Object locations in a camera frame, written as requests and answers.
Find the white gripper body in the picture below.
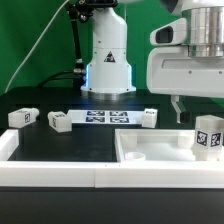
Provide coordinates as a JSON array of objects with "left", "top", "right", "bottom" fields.
[{"left": 146, "top": 46, "right": 224, "bottom": 98}]

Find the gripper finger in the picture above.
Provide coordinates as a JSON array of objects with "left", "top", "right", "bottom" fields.
[{"left": 171, "top": 95, "right": 189, "bottom": 124}]

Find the white square tabletop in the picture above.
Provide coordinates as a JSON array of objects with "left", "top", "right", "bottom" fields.
[{"left": 115, "top": 129, "right": 224, "bottom": 162}]

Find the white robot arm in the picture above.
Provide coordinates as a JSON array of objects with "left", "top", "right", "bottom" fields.
[{"left": 76, "top": 0, "right": 224, "bottom": 123}]

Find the white marker tag sheet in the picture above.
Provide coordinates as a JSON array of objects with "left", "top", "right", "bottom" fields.
[{"left": 67, "top": 110, "right": 143, "bottom": 125}]

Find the white U-shaped fence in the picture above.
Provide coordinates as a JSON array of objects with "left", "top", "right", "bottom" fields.
[{"left": 0, "top": 129, "right": 224, "bottom": 189}]

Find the black cable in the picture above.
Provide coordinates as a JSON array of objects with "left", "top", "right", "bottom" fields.
[{"left": 37, "top": 69, "right": 87, "bottom": 88}]

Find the white cable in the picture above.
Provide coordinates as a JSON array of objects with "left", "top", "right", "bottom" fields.
[{"left": 3, "top": 0, "right": 72, "bottom": 94}]

